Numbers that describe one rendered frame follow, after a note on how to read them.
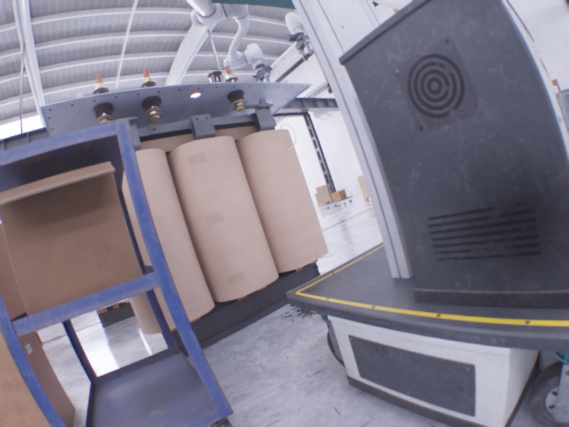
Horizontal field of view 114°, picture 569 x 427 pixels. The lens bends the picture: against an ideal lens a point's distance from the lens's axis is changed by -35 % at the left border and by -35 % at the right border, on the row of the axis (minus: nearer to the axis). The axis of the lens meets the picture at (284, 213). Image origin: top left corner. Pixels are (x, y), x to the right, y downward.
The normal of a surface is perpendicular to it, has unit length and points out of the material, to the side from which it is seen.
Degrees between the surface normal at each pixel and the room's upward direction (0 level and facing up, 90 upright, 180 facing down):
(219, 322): 90
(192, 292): 90
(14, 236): 90
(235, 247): 90
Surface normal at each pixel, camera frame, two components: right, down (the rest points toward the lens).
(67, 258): 0.56, -0.17
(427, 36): -0.82, 0.28
